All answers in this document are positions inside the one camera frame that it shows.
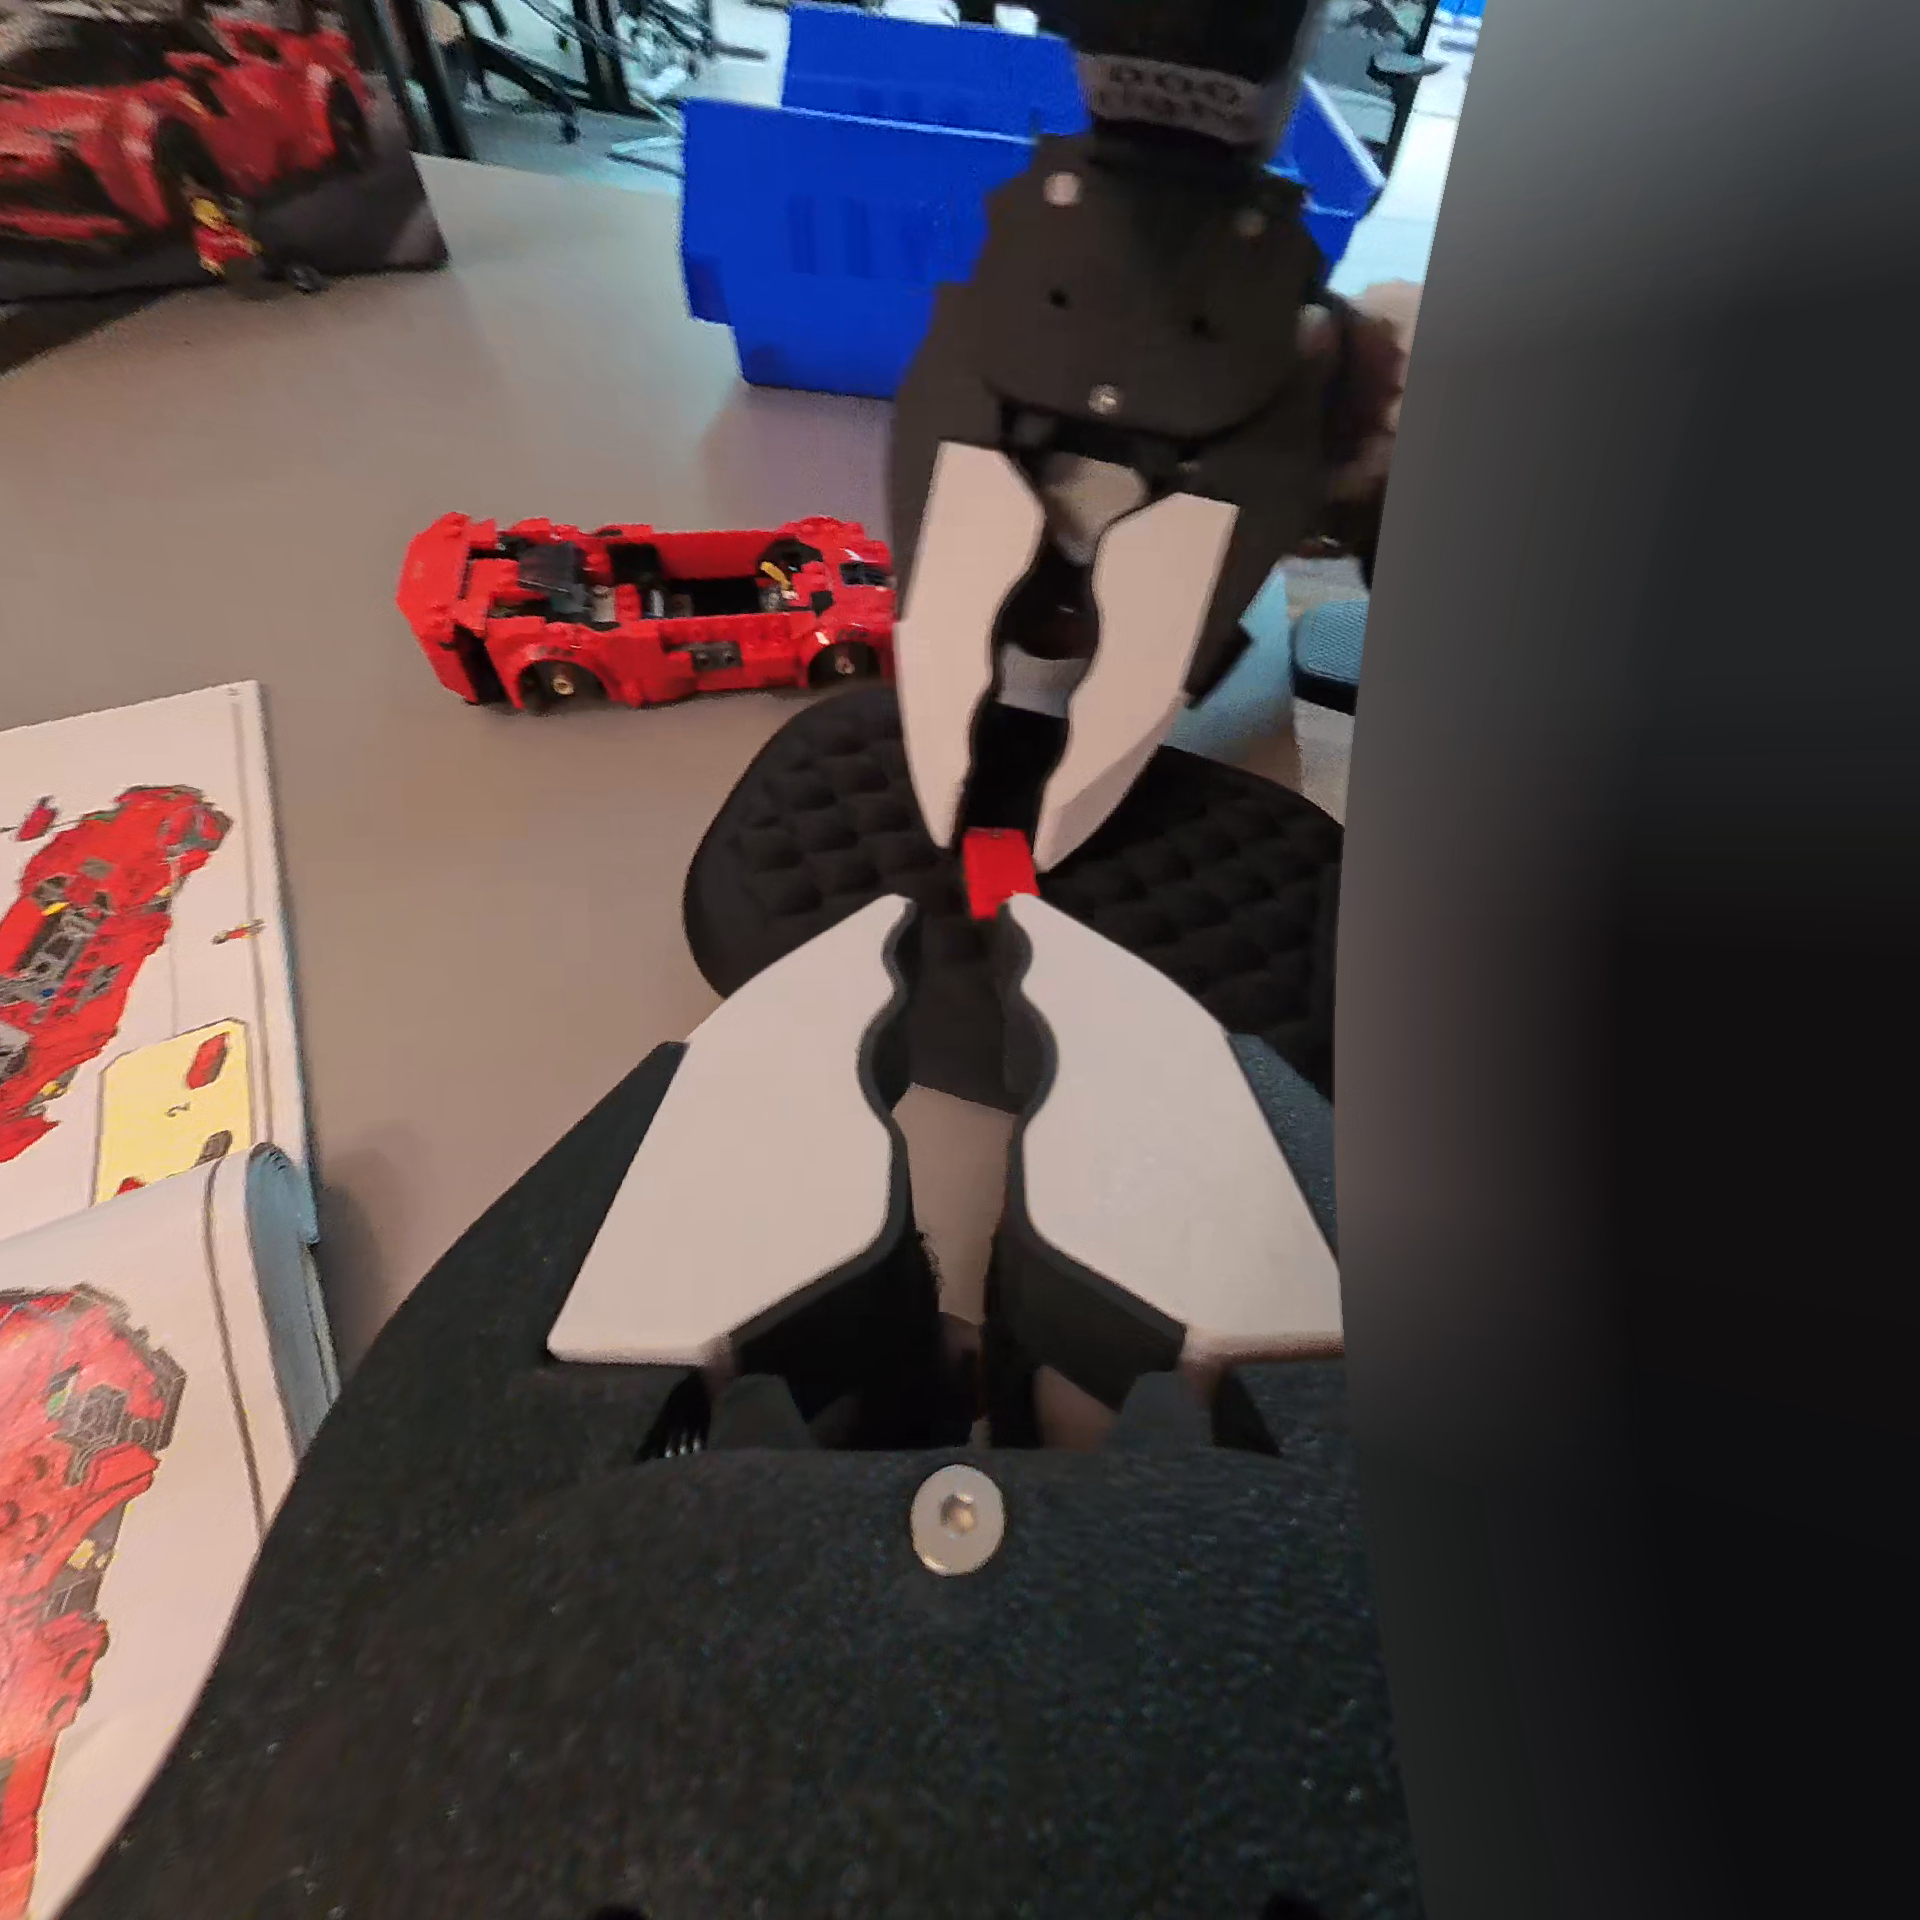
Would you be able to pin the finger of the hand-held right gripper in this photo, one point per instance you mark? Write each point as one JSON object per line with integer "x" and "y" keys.
{"x": 960, "y": 631}
{"x": 1163, "y": 631}

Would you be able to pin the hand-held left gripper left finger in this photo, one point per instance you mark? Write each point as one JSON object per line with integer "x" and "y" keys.
{"x": 751, "y": 1170}

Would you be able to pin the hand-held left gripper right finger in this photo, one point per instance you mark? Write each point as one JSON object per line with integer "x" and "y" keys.
{"x": 1171, "y": 1185}

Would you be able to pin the small red lego brick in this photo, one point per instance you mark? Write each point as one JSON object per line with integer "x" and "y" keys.
{"x": 992, "y": 871}

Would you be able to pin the red lego car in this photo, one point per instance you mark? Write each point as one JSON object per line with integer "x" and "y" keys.
{"x": 645, "y": 645}

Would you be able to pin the lego instruction booklet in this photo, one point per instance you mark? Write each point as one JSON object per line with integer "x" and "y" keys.
{"x": 135, "y": 1350}

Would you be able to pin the black lego set box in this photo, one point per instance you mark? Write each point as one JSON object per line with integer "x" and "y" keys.
{"x": 180, "y": 134}

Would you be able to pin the person's right hand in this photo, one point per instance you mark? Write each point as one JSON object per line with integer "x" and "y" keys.
{"x": 1364, "y": 390}

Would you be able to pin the black padded wrist rest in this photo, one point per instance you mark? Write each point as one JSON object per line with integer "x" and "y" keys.
{"x": 810, "y": 841}

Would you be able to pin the blue storage bin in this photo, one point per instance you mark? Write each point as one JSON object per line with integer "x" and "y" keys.
{"x": 810, "y": 254}
{"x": 900, "y": 60}

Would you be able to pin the black metal frame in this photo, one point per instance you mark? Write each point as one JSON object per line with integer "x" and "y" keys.
{"x": 510, "y": 60}

